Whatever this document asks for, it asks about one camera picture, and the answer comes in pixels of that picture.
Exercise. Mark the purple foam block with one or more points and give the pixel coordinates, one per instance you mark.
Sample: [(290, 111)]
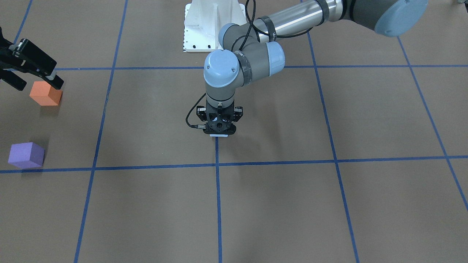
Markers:
[(26, 155)]

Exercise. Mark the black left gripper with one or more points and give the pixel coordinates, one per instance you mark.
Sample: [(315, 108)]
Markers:
[(201, 113)]

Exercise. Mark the orange foam block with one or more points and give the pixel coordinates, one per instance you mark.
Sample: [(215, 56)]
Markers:
[(45, 94)]

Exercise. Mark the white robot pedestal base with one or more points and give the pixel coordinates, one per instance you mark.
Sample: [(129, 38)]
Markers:
[(204, 20)]

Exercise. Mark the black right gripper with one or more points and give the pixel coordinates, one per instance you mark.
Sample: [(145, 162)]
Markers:
[(22, 60)]

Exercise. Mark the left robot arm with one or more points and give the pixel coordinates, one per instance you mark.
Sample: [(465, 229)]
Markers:
[(251, 51)]

